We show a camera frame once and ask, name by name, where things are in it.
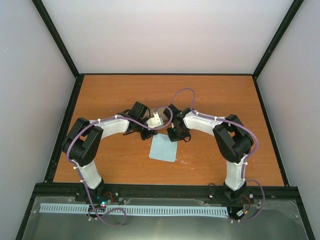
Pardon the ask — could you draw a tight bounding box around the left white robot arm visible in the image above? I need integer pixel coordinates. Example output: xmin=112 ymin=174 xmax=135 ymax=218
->
xmin=62 ymin=101 xmax=157 ymax=202

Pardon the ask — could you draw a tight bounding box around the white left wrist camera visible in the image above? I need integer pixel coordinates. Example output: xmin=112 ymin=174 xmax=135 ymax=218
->
xmin=146 ymin=112 xmax=164 ymax=130

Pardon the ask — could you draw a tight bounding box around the plaid glasses case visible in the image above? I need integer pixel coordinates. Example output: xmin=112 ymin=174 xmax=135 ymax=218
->
xmin=148 ymin=107 xmax=171 ymax=125

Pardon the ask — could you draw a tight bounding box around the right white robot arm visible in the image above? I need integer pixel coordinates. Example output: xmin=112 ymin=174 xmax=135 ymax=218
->
xmin=163 ymin=104 xmax=254 ymax=201

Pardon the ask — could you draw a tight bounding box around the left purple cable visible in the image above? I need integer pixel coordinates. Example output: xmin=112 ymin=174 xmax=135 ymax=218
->
xmin=67 ymin=106 xmax=174 ymax=228

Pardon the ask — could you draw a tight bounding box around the black aluminium frame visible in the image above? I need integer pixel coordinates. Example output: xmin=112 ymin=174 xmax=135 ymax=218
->
xmin=15 ymin=0 xmax=316 ymax=240

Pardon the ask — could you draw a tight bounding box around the light blue cleaning cloth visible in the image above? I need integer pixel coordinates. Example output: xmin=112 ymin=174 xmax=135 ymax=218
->
xmin=149 ymin=133 xmax=178 ymax=163

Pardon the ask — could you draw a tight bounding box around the light blue cable duct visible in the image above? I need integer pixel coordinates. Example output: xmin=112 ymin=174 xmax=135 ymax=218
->
xmin=38 ymin=203 xmax=228 ymax=218

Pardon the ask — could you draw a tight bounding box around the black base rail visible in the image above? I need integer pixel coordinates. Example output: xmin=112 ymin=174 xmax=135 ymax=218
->
xmin=30 ymin=183 xmax=302 ymax=207

